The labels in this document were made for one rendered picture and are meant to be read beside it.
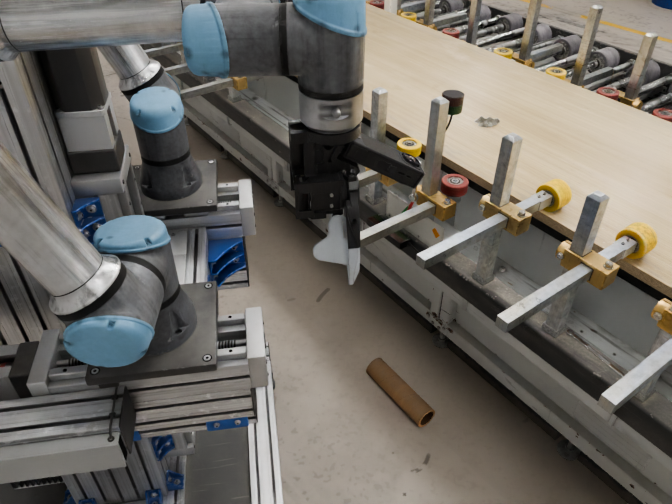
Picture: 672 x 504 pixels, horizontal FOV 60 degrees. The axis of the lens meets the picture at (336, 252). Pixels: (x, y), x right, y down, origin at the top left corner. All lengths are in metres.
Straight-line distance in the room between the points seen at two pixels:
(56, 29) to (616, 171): 1.61
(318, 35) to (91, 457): 0.82
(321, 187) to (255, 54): 0.18
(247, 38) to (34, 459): 0.81
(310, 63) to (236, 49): 0.08
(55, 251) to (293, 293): 1.93
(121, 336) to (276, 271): 1.98
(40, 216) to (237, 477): 1.24
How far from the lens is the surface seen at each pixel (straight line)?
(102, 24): 0.81
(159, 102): 1.42
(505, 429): 2.30
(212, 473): 1.92
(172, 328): 1.09
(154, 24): 0.79
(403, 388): 2.23
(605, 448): 2.16
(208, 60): 0.66
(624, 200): 1.86
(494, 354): 2.29
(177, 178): 1.46
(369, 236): 1.61
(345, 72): 0.66
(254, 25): 0.65
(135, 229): 1.00
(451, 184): 1.76
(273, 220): 3.14
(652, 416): 1.57
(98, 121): 1.15
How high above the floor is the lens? 1.84
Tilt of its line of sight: 39 degrees down
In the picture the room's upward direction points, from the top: straight up
